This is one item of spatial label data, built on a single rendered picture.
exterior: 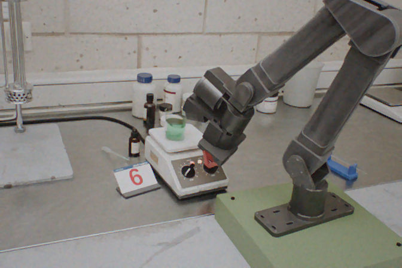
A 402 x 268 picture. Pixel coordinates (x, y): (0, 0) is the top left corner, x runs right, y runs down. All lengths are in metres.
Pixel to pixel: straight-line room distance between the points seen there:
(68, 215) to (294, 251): 0.45
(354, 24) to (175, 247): 0.50
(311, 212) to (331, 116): 0.19
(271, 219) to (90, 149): 0.55
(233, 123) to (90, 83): 0.67
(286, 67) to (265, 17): 0.87
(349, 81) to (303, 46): 0.09
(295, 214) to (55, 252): 0.44
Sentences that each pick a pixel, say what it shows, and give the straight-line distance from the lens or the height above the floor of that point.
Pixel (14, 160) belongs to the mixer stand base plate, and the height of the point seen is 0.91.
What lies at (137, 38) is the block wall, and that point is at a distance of 1.49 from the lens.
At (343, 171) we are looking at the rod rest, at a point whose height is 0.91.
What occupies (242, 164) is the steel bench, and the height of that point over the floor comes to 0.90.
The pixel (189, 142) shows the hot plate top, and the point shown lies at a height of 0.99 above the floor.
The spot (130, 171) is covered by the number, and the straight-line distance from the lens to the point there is 1.04.
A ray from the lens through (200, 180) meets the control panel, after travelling 1.02.
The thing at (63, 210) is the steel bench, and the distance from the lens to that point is 0.98.
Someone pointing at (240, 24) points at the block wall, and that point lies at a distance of 1.62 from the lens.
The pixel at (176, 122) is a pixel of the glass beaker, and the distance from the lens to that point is 1.04.
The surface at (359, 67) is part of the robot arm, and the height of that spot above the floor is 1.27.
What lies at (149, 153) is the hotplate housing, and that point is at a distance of 1.11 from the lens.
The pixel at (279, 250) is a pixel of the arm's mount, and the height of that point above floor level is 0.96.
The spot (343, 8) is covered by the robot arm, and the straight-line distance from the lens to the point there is 0.73.
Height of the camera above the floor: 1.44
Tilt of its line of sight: 22 degrees down
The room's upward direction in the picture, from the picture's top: 5 degrees clockwise
